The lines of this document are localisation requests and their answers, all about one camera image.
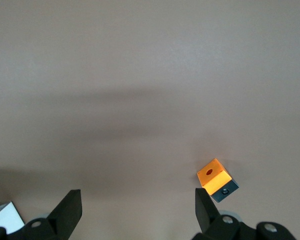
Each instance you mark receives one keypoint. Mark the white drawer cabinet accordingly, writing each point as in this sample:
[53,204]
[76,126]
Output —
[5,217]

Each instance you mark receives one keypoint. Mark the orange box with black base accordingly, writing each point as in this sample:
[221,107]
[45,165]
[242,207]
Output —
[210,180]

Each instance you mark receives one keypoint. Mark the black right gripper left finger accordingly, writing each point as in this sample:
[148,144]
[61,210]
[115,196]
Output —
[65,215]

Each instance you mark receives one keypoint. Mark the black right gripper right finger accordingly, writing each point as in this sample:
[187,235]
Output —
[210,220]

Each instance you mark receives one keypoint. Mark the brown table cover mat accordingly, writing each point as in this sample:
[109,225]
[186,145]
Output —
[150,75]

